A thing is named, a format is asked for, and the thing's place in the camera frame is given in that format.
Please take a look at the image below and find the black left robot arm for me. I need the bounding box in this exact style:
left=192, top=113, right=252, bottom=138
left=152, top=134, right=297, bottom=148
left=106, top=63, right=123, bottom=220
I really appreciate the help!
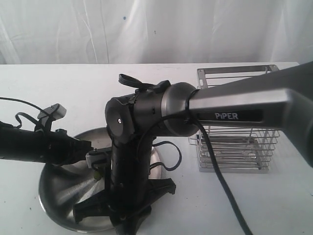
left=0, top=122, right=93, bottom=165

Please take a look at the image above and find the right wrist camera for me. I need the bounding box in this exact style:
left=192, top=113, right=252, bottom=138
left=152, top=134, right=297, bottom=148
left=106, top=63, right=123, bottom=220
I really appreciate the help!
left=86, top=147, right=112, bottom=169

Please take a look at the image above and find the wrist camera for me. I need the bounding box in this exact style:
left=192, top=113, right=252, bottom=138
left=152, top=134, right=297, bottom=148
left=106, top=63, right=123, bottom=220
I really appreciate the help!
left=34, top=103, right=67, bottom=132
left=86, top=147, right=112, bottom=169

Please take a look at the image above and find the white backdrop curtain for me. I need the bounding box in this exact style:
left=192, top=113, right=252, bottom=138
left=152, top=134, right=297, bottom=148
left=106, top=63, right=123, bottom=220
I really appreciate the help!
left=0, top=0, right=313, bottom=64

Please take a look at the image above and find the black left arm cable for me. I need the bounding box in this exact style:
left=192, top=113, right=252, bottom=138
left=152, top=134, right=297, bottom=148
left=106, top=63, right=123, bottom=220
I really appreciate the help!
left=0, top=97, right=44, bottom=128

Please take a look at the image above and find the green cucumber piece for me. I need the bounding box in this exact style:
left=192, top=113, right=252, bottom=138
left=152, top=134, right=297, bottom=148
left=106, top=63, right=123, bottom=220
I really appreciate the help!
left=93, top=171, right=102, bottom=181

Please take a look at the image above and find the round stainless steel plate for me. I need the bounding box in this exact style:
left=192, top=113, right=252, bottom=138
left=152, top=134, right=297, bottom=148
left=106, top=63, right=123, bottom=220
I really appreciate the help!
left=38, top=128, right=164, bottom=232

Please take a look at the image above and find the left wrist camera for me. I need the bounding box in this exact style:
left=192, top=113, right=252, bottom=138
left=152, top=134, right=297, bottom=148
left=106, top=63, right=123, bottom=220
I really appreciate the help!
left=34, top=103, right=67, bottom=132

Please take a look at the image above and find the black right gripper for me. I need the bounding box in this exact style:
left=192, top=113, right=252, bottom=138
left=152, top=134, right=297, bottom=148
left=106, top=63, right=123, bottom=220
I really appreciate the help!
left=73, top=137, right=176, bottom=235

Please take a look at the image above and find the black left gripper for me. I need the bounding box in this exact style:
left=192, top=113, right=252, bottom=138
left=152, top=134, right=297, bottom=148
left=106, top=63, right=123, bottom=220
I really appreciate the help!
left=41, top=129, right=93, bottom=165

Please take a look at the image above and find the steel wire utensil rack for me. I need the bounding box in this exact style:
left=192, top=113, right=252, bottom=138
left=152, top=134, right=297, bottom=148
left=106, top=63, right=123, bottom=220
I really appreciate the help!
left=197, top=64, right=280, bottom=173

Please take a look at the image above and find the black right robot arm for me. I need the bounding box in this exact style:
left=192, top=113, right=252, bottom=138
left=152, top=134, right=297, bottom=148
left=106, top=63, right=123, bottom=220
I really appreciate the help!
left=73, top=62, right=313, bottom=235

